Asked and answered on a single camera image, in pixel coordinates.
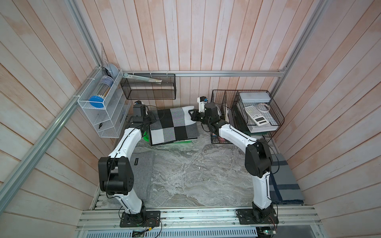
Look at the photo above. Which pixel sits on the black wire desk organizer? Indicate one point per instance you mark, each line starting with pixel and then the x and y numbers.
pixel 233 109

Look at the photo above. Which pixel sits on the plain grey scarf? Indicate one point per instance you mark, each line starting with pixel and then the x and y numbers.
pixel 142 167

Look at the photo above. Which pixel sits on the white pencil case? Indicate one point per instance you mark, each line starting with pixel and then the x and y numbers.
pixel 254 97

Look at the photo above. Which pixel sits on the clear tube blue cap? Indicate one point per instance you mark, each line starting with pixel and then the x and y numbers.
pixel 97 98

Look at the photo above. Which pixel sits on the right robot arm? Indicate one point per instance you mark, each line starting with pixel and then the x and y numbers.
pixel 258 159

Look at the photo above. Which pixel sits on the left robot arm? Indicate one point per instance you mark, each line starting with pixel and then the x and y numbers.
pixel 116 177

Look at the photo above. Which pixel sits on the white wire wall shelf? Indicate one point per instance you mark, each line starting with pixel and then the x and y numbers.
pixel 107 121

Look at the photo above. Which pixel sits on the smiley houndstooth knit scarf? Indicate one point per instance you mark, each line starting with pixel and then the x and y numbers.
pixel 184 141

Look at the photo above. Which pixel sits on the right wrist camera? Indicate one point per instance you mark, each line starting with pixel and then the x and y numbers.
pixel 201 103

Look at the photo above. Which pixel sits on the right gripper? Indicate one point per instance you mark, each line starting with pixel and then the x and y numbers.
pixel 194 116

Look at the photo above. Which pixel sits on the white notebook under calculator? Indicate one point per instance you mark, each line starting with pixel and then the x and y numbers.
pixel 265 128

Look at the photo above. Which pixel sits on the aluminium front rail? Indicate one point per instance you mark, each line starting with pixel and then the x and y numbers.
pixel 199 217

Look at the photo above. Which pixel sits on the white calculator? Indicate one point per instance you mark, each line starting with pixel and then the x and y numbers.
pixel 256 116

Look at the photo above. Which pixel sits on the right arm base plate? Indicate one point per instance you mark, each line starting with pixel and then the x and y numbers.
pixel 257 216

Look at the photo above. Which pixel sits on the black mesh wall basket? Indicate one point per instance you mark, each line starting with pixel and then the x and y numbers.
pixel 139 90

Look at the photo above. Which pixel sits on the green plastic basket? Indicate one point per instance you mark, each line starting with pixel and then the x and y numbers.
pixel 156 139

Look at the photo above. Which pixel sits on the grey navy striped scarf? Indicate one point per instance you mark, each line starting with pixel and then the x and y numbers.
pixel 284 189

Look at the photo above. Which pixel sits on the black white checkered scarf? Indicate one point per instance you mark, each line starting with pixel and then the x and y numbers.
pixel 175 121

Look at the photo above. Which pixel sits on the ruler in mesh basket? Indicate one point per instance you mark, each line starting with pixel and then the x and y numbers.
pixel 142 78

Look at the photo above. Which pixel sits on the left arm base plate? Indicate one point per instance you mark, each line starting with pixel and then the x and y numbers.
pixel 144 219

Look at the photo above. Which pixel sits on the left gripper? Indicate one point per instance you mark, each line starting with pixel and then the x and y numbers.
pixel 150 113

